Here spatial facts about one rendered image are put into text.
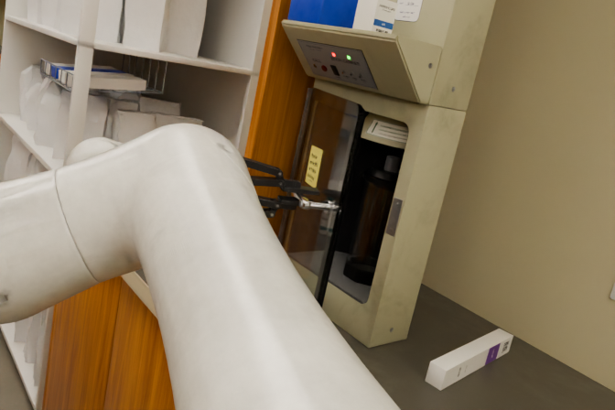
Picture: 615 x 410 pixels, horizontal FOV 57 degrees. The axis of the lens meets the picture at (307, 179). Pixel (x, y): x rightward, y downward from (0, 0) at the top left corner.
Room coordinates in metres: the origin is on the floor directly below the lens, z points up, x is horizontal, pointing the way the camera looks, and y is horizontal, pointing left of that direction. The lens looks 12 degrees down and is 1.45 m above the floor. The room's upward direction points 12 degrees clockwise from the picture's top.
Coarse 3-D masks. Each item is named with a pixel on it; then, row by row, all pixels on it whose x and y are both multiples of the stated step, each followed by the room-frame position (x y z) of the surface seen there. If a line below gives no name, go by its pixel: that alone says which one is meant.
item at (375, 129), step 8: (368, 120) 1.13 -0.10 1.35; (376, 120) 1.11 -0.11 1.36; (384, 120) 1.10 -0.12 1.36; (392, 120) 1.09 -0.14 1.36; (368, 128) 1.11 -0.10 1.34; (376, 128) 1.10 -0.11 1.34; (384, 128) 1.09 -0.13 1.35; (392, 128) 1.08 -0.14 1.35; (400, 128) 1.08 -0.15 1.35; (368, 136) 1.10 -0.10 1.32; (376, 136) 1.09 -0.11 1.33; (384, 136) 1.08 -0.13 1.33; (392, 136) 1.08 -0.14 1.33; (400, 136) 1.08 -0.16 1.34; (384, 144) 1.07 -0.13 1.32; (392, 144) 1.07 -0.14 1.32; (400, 144) 1.07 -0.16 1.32
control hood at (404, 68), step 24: (288, 24) 1.13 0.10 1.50; (312, 24) 1.08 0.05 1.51; (360, 48) 1.00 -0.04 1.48; (384, 48) 0.94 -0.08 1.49; (408, 48) 0.93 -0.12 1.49; (432, 48) 0.97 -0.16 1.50; (312, 72) 1.18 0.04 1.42; (384, 72) 0.99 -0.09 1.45; (408, 72) 0.94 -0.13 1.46; (432, 72) 0.98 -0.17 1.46; (408, 96) 0.98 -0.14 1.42
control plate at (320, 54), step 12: (312, 48) 1.12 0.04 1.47; (324, 48) 1.08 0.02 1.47; (336, 48) 1.05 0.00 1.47; (348, 48) 1.02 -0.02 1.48; (312, 60) 1.15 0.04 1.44; (324, 60) 1.11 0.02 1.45; (336, 60) 1.08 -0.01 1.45; (348, 60) 1.05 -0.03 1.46; (360, 60) 1.02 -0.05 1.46; (324, 72) 1.14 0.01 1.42; (348, 72) 1.08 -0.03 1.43; (360, 72) 1.04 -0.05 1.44; (360, 84) 1.07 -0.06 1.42; (372, 84) 1.04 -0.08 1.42
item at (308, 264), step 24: (312, 96) 1.19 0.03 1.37; (336, 96) 1.04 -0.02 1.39; (312, 120) 1.15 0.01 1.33; (336, 120) 1.02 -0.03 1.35; (360, 120) 0.92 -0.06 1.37; (312, 144) 1.12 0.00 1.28; (336, 144) 0.99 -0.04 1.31; (336, 168) 0.97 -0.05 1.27; (336, 192) 0.94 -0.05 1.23; (288, 216) 1.18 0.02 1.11; (312, 216) 1.03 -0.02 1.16; (336, 216) 0.92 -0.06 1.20; (288, 240) 1.15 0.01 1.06; (312, 240) 1.01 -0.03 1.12; (312, 264) 0.98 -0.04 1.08; (312, 288) 0.95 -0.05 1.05
